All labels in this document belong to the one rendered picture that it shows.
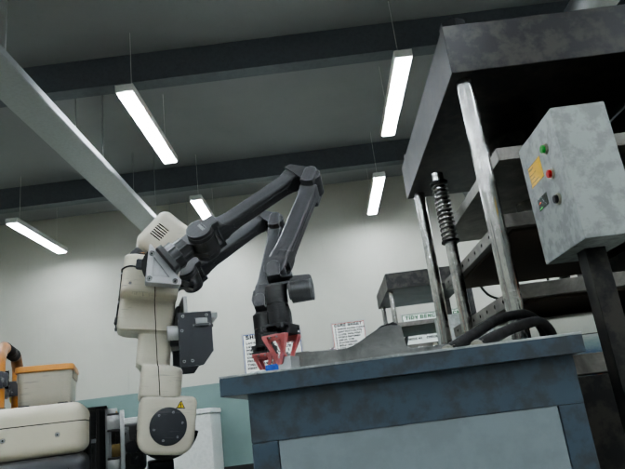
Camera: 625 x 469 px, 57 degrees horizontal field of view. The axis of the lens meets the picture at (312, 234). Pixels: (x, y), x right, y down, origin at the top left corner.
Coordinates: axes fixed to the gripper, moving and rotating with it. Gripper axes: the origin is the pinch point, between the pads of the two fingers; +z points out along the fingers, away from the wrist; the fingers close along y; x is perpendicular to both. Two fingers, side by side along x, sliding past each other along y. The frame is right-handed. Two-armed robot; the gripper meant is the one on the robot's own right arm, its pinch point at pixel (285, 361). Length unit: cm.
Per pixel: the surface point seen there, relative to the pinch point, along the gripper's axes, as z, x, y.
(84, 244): -307, 619, 556
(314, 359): -1.8, 3.5, 27.0
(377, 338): -5.3, -14.4, 34.4
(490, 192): -50, -54, 63
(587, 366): 11, -69, 65
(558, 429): 23, -60, -11
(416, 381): 10.5, -38.0, -21.1
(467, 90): -89, -55, 63
